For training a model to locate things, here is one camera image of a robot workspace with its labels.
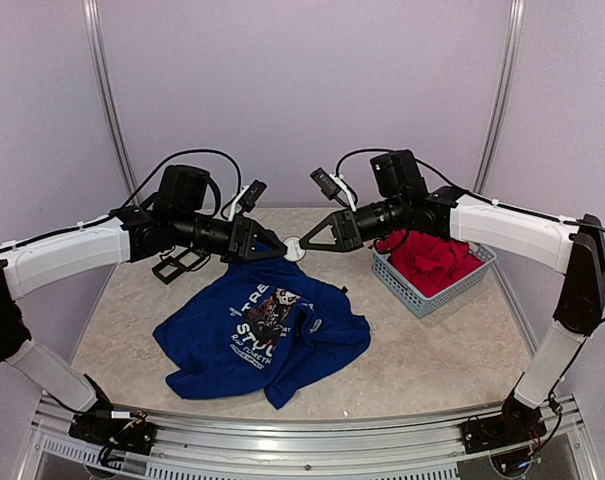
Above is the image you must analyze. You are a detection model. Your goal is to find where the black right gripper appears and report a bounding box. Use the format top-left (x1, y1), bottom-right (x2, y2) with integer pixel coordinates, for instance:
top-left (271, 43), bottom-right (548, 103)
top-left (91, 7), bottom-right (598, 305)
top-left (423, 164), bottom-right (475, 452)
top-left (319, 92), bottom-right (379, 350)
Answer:
top-left (298, 193), bottom-right (406, 252)

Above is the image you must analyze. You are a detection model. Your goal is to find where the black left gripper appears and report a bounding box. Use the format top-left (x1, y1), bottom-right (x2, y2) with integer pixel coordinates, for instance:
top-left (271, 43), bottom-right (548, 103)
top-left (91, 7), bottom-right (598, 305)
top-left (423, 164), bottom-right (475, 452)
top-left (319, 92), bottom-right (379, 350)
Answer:
top-left (174, 210), bottom-right (288, 266)

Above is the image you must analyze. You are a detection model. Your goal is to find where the blue printed t-shirt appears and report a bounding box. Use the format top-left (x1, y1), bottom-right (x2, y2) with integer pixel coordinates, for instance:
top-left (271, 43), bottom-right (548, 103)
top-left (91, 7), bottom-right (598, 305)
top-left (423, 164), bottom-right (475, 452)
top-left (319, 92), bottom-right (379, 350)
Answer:
top-left (153, 258), bottom-right (371, 409)

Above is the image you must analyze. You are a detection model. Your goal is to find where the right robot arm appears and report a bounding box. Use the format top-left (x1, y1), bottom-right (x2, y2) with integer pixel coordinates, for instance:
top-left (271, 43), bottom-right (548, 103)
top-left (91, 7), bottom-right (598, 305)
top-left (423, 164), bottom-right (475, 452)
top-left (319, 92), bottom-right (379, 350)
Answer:
top-left (289, 149), bottom-right (605, 444)

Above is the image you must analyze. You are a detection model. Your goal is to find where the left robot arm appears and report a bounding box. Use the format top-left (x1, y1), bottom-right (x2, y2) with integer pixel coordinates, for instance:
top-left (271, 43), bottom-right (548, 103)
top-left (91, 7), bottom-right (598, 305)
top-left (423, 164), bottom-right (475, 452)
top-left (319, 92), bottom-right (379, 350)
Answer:
top-left (0, 165), bottom-right (287, 445)

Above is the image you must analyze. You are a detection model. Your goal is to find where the red garment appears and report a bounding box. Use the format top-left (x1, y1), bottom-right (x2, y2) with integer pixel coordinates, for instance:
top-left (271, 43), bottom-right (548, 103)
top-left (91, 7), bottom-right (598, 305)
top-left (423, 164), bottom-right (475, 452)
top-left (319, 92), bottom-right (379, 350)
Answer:
top-left (373, 230), bottom-right (484, 298)

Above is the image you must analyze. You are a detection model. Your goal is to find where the light blue perforated basket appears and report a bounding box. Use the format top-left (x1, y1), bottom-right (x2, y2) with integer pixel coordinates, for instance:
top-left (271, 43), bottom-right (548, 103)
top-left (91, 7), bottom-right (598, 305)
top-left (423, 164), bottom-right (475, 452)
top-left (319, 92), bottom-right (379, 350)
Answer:
top-left (372, 244), bottom-right (497, 319)

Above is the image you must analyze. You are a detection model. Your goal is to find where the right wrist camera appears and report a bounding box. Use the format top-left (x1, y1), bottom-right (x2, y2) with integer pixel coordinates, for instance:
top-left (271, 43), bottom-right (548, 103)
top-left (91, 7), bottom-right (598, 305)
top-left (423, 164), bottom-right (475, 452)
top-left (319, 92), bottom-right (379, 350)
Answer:
top-left (310, 167), bottom-right (357, 212)

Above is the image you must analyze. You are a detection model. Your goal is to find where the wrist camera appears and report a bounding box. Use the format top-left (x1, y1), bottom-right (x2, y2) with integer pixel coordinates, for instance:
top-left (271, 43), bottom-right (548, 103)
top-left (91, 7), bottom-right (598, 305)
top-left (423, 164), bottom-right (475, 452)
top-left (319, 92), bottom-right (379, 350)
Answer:
top-left (228, 180), bottom-right (267, 221)
top-left (310, 167), bottom-right (357, 212)

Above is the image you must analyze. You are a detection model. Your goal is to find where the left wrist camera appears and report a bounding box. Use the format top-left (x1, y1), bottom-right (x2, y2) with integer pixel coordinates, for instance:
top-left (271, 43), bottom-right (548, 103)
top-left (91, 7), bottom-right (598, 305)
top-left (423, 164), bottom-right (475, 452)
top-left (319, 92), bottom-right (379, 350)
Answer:
top-left (228, 180), bottom-right (267, 221)

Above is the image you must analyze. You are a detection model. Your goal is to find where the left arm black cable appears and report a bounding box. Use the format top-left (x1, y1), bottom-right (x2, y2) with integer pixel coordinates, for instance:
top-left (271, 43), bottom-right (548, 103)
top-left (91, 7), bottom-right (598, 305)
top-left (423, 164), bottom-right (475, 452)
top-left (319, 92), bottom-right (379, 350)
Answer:
top-left (0, 147), bottom-right (243, 361)

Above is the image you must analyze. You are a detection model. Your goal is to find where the left aluminium corner post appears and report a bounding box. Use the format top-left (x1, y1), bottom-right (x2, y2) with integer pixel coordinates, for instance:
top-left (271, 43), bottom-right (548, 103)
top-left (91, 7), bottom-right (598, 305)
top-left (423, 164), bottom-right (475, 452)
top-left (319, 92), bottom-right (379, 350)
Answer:
top-left (81, 0), bottom-right (142, 204)

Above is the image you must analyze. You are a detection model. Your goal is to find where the aluminium corner post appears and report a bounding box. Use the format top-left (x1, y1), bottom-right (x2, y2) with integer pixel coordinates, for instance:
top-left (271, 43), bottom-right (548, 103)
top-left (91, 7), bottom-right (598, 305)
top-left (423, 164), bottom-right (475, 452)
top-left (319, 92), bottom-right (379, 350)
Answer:
top-left (472, 0), bottom-right (526, 195)
top-left (81, 0), bottom-right (142, 204)

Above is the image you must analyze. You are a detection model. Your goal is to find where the right aluminium corner post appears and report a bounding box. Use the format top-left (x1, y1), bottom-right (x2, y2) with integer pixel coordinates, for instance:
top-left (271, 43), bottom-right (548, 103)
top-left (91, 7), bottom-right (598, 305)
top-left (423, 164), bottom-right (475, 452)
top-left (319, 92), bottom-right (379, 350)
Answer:
top-left (472, 0), bottom-right (526, 195)

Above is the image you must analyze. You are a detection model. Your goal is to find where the aluminium front rail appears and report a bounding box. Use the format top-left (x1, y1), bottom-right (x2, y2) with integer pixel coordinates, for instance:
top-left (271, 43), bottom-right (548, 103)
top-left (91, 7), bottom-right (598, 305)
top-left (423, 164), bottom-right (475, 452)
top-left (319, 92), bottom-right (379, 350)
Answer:
top-left (29, 394), bottom-right (591, 480)

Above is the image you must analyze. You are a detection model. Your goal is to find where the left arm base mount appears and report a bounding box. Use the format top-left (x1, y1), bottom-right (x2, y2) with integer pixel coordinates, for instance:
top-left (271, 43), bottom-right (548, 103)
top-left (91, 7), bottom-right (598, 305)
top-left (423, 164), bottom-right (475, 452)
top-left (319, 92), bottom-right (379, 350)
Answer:
top-left (69, 409), bottom-right (157, 455)

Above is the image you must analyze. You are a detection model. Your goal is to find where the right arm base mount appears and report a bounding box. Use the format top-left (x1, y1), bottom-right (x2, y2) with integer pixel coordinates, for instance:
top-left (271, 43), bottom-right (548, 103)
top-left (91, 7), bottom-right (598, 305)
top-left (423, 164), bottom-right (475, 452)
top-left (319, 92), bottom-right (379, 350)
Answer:
top-left (460, 392), bottom-right (547, 454)

